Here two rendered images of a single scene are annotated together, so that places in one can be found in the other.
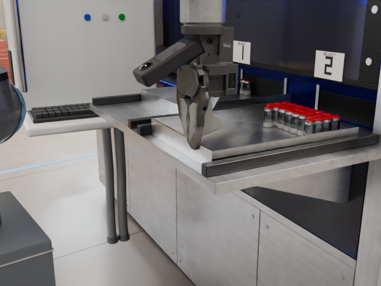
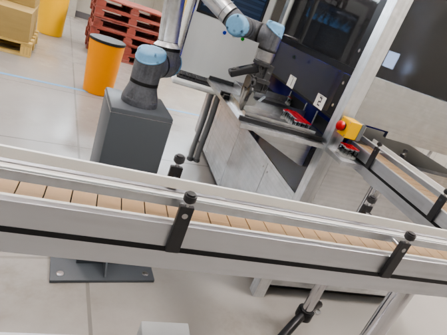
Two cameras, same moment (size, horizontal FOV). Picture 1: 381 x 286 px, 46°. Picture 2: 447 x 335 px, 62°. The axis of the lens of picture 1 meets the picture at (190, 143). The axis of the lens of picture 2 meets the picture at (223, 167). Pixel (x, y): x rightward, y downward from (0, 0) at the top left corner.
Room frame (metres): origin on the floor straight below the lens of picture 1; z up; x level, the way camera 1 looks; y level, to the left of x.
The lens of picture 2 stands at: (-0.77, -0.19, 1.27)
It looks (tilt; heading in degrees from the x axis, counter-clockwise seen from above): 23 degrees down; 6
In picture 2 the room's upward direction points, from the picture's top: 21 degrees clockwise
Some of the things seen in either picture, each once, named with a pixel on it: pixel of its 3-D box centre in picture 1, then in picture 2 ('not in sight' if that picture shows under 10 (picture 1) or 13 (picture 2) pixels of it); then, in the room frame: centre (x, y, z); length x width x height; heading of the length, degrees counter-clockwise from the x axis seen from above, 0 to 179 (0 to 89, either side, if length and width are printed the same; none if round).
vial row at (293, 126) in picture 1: (292, 121); (292, 119); (0.96, -0.22, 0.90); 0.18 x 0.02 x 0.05; 28
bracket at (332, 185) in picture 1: (286, 185); (275, 144); (0.85, -0.19, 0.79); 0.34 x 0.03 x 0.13; 118
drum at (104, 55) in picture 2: not in sight; (102, 66); (2.84, 1.76, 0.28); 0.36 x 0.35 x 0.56; 123
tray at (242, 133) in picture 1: (250, 130); (270, 115); (0.91, -0.13, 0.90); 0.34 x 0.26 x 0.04; 118
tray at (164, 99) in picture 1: (214, 97); (268, 98); (1.26, -0.07, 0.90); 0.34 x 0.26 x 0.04; 118
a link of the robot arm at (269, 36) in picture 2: not in sight; (271, 36); (0.77, -0.02, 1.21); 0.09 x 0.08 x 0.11; 85
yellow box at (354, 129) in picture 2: not in sight; (350, 128); (0.80, -0.45, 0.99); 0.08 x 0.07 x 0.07; 118
